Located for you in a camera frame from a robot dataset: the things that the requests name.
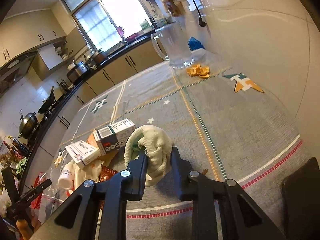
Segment left hand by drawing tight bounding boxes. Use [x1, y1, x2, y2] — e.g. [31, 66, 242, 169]
[16, 219, 34, 240]

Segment orange peel pieces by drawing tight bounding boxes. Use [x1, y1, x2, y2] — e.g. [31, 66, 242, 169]
[186, 64, 210, 79]

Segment black frying pan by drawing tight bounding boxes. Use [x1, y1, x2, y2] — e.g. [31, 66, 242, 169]
[37, 86, 55, 114]

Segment orange medicine box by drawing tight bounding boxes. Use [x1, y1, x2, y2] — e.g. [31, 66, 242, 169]
[87, 130, 119, 167]

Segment silver rice cooker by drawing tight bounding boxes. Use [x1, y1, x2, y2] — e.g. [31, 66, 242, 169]
[67, 61, 89, 83]

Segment hanging black cable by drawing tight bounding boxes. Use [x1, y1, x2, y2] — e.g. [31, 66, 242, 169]
[181, 0, 208, 28]

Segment dark sauce bottle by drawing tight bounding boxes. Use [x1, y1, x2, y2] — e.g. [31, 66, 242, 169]
[12, 137, 30, 158]

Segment blue plastic bag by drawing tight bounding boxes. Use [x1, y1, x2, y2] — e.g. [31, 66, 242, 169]
[188, 37, 205, 51]

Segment white plastic bottle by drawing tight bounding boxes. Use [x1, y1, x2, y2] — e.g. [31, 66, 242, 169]
[58, 160, 74, 190]

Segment long white medicine box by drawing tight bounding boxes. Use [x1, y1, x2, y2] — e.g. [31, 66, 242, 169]
[65, 140, 100, 169]

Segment dark cooking pot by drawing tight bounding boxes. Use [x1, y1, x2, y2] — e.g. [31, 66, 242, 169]
[89, 49, 108, 66]

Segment dark red snack packet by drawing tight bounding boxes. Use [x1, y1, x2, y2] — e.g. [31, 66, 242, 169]
[99, 165, 118, 182]

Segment green cloth on counter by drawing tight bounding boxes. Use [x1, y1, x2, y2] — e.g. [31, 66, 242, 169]
[16, 157, 27, 175]

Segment range hood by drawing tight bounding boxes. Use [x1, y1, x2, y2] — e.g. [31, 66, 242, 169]
[0, 51, 38, 97]

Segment grey patterned tablecloth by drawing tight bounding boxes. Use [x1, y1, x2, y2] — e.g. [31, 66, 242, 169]
[48, 55, 311, 230]

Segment white tissue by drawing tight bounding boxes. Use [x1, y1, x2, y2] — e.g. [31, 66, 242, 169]
[124, 125, 174, 187]

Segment clear glass pitcher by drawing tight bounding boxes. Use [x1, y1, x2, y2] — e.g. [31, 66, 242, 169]
[151, 22, 195, 69]

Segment steel wok with lid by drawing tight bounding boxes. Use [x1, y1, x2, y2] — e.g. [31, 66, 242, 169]
[18, 112, 38, 139]

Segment white green medicine box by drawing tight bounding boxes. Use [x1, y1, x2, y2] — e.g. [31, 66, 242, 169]
[94, 119, 136, 152]

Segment red white paper package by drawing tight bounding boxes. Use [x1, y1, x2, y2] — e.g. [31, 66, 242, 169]
[65, 160, 103, 197]

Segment black kettle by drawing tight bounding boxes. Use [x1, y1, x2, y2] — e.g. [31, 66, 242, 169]
[56, 80, 71, 94]

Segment red plastic basket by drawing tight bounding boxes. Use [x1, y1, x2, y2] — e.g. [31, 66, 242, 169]
[30, 171, 48, 210]

